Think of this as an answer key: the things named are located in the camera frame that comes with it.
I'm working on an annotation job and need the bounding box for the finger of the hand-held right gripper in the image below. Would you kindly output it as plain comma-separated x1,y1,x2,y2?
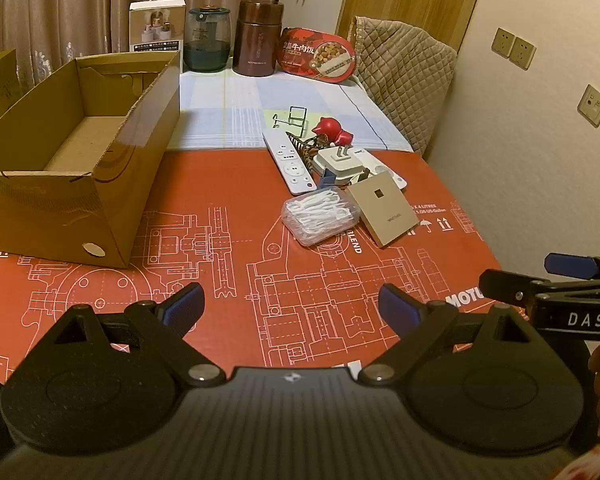
479,269,553,311
544,252,600,281

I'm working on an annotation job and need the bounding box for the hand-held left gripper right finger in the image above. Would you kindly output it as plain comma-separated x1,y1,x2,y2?
357,284,541,387

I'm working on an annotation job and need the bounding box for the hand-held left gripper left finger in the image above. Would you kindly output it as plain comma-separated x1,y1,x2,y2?
42,282,226,387

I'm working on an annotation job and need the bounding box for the plain white remote control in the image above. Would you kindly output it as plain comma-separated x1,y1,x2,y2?
352,147,408,192

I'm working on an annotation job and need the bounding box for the white plug charger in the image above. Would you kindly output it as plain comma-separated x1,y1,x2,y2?
314,144,376,186

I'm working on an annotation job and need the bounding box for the brown cardboard box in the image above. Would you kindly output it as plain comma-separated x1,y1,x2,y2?
0,50,182,268

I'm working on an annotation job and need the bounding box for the white remote control with buttons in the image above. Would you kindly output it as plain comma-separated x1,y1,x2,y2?
262,130,315,196

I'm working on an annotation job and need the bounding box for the red boxing glove toy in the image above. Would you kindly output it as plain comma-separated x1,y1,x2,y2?
311,116,353,148

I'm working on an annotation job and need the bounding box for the metal wire holder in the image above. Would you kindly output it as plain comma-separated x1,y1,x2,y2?
271,105,311,136

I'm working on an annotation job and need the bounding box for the beige square box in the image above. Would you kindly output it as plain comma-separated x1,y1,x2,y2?
346,170,421,249

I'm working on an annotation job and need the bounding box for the clear box of floss picks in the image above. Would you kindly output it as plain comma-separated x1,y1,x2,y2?
281,186,363,247

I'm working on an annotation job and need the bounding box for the red printed mat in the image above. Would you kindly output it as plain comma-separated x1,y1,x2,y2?
0,147,503,386

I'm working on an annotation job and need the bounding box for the red white patterned clothing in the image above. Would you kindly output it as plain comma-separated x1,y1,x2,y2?
575,437,600,480

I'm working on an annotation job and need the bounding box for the leopard print hair clip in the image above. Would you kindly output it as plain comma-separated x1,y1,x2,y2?
286,132,331,171

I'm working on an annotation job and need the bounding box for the dark green glass jar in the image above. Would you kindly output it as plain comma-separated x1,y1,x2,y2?
183,6,231,73

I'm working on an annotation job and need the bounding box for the red oval food package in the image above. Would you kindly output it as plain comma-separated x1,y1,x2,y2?
276,26,357,85

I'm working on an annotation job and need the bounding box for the brown metal canister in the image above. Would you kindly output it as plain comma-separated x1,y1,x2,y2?
232,1,285,78

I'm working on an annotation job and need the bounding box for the white product box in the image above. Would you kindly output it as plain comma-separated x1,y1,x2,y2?
129,0,187,73

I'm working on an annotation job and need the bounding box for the brown printed carton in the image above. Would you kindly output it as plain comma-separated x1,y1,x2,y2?
0,49,23,133

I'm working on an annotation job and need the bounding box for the beige patterned curtain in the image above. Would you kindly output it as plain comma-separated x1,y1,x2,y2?
0,0,286,86

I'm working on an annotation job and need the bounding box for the beige wall socket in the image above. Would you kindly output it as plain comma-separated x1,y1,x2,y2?
509,36,537,71
491,27,516,57

